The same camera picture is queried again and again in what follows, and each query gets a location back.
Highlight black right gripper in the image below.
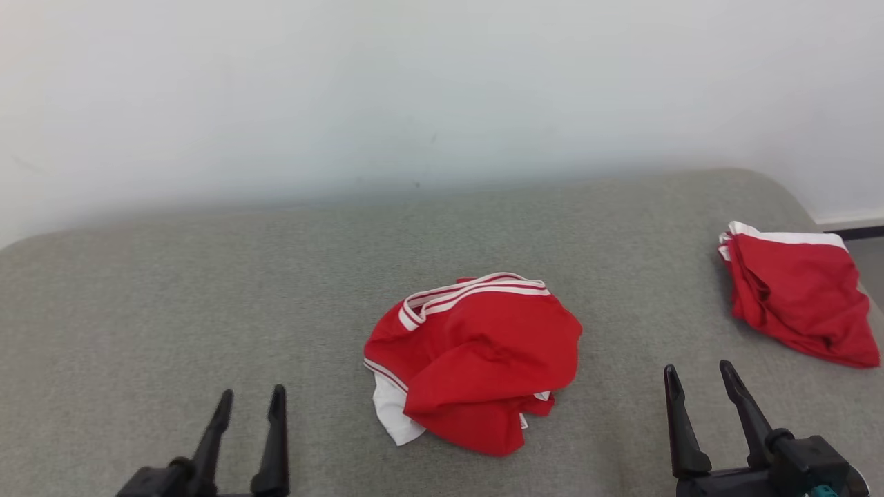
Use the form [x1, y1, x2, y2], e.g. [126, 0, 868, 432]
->
[664, 360, 871, 497]

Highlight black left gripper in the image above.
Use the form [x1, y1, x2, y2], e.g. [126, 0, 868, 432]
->
[116, 384, 290, 497]

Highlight red shorts with white waistband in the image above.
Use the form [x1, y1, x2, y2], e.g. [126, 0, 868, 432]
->
[717, 221, 882, 369]

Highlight red shirt with white trim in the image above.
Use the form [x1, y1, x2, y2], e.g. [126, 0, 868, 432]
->
[363, 272, 584, 458]

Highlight grey fabric sofa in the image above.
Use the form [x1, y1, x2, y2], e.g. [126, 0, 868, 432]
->
[0, 168, 884, 497]

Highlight dark baseboard strip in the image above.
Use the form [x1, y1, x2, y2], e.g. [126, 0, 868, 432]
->
[818, 224, 884, 241]

